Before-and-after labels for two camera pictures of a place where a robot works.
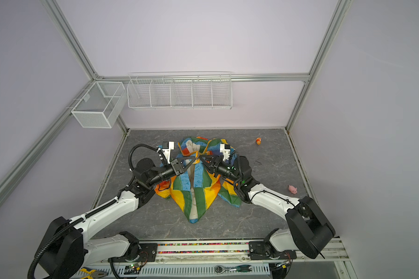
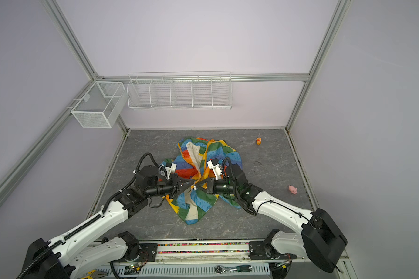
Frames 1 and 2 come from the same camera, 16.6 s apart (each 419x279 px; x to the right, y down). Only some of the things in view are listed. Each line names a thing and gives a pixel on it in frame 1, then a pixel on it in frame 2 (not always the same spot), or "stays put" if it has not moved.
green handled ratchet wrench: [219, 269] stays put
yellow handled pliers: [93, 274] stays put
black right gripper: [217, 165] -> [212, 186]
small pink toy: [293, 189] stays put
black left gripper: [178, 168] -> [177, 188]
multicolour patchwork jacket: [196, 189] stays put
